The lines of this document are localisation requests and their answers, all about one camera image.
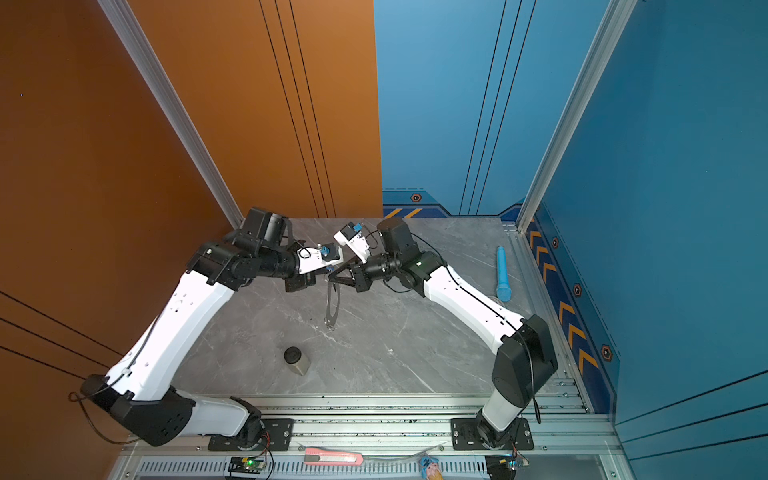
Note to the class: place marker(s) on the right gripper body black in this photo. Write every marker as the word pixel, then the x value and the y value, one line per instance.
pixel 364 276

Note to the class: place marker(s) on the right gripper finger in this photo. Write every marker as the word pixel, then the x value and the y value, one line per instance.
pixel 348 281
pixel 343 273

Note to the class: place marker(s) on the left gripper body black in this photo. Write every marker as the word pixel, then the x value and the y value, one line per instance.
pixel 300 281

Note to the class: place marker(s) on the perforated metal ring disc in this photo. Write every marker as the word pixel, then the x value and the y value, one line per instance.
pixel 332 305

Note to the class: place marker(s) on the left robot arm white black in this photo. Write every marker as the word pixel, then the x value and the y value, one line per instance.
pixel 137 392

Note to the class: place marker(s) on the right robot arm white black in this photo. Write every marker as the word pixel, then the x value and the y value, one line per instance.
pixel 525 357

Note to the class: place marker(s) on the small jar black lid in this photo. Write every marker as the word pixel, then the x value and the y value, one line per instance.
pixel 297 360

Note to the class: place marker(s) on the light blue cylinder tool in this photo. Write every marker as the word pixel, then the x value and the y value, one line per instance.
pixel 503 288

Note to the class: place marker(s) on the pink white box cutter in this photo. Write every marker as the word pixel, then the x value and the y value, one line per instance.
pixel 319 457

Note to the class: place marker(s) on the left green circuit board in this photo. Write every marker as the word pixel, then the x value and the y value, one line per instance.
pixel 247 467

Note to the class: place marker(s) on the green circuit board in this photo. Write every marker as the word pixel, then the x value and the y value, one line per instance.
pixel 504 467
pixel 247 467

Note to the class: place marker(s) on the colourful small packet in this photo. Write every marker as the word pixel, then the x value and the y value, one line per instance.
pixel 430 468

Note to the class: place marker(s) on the right green circuit board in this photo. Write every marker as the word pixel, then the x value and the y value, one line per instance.
pixel 504 467

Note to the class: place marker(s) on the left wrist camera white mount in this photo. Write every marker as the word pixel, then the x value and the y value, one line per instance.
pixel 323 256

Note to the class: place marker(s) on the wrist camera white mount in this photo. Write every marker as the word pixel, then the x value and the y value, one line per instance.
pixel 323 256
pixel 351 236

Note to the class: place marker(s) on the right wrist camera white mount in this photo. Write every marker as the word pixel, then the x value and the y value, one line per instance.
pixel 351 236

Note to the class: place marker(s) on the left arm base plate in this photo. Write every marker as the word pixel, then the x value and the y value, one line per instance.
pixel 273 434

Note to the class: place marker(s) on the aluminium front rail frame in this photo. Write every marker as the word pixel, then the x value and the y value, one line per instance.
pixel 392 433

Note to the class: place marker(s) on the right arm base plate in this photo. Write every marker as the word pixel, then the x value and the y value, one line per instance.
pixel 477 434

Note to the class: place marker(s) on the left aluminium corner post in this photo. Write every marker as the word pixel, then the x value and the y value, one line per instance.
pixel 129 31

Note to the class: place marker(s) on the aluminium corner post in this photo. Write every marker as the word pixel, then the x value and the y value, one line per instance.
pixel 610 30
pixel 129 31

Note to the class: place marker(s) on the right aluminium corner post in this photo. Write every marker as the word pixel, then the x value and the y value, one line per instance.
pixel 610 30

